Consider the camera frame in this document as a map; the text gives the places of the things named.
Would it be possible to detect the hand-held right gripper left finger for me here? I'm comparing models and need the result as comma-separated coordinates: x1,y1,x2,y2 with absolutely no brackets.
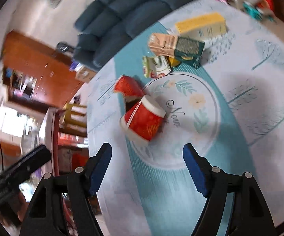
19,143,113,236

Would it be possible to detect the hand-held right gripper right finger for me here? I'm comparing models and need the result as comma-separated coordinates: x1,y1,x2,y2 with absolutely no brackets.
183,143,278,236

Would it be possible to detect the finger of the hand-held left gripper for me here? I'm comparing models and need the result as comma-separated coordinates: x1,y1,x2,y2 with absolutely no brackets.
0,145,52,185

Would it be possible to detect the red paper cup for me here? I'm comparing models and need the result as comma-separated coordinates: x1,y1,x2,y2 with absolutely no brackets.
120,95,167,142

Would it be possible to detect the red snack bag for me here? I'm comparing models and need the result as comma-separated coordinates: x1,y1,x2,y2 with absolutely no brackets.
114,75,145,104

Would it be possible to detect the white green snack packet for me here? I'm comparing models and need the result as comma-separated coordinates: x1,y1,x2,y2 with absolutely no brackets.
143,55,173,78

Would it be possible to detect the dark green carton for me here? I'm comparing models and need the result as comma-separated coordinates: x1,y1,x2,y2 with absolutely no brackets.
174,36,205,69

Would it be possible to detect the beige carton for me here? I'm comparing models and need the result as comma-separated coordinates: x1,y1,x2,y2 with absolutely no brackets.
149,33,179,57

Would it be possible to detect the yellow cardboard box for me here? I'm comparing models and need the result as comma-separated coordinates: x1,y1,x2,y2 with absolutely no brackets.
175,12,227,41

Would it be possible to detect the long pink covered table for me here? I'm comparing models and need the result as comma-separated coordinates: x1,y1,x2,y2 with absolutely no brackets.
37,108,88,177

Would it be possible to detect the yellow plastic stool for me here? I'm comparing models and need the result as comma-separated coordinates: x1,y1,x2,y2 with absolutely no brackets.
63,103,88,131

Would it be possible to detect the wooden wardrobe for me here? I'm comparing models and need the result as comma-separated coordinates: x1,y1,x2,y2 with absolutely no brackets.
2,31,83,109

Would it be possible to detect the brown cardboard box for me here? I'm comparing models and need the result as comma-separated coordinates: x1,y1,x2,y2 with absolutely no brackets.
75,65,97,83

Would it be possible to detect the blue white carton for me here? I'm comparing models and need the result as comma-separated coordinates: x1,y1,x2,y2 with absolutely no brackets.
69,60,82,72

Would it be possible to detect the black standing fan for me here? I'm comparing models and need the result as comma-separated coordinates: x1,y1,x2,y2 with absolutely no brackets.
57,42,71,53

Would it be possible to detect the blue sofa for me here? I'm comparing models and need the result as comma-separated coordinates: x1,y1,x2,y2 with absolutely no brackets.
73,0,216,69

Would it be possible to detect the teal stepper machine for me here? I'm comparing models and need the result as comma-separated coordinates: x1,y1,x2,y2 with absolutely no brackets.
243,0,275,21

